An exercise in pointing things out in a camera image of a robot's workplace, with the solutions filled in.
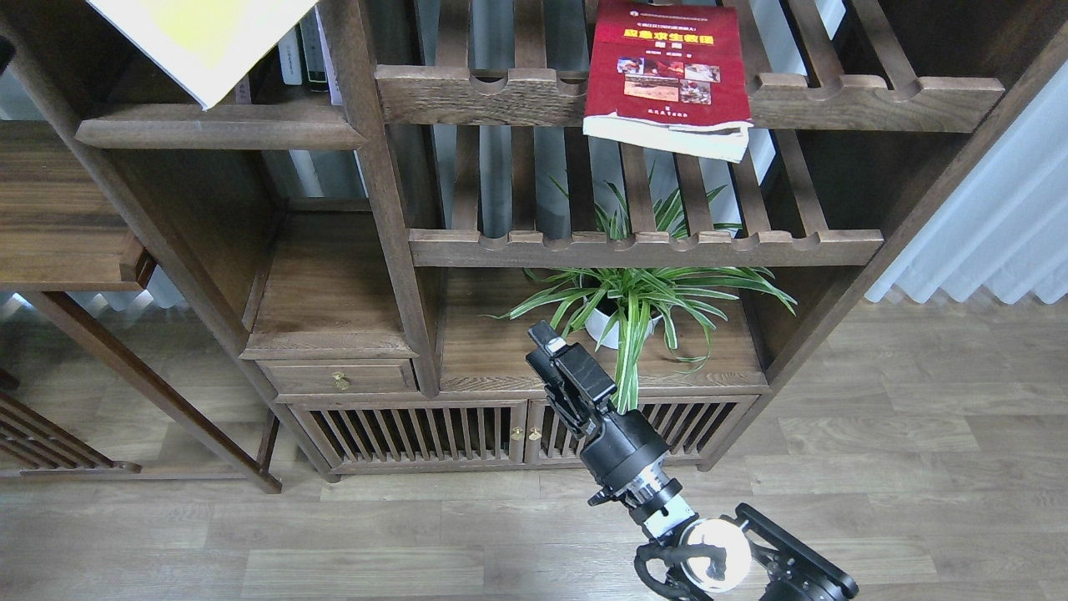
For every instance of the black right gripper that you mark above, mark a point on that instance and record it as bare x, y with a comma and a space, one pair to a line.
622, 451

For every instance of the yellow green book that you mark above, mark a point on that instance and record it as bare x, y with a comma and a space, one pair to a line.
204, 46

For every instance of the maroon book white characters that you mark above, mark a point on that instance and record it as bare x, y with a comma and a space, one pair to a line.
243, 90

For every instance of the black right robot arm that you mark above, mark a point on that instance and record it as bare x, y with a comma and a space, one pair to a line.
686, 557

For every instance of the white plant pot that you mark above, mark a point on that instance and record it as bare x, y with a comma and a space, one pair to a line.
606, 329

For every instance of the green spider plant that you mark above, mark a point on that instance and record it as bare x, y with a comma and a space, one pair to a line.
633, 297

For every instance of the dark wooden bookshelf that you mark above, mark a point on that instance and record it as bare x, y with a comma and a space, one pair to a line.
374, 238

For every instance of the brass drawer knob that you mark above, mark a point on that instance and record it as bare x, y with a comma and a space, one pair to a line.
340, 381

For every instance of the red book with photos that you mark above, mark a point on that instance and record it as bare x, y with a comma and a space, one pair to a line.
669, 77

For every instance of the pale upright book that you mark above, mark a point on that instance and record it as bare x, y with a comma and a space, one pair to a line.
330, 73

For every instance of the dark upright book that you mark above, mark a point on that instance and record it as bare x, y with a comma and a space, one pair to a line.
312, 51

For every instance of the white upright book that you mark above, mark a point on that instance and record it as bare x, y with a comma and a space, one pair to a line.
289, 50

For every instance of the white curtain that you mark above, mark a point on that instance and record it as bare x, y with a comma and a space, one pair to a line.
1003, 232

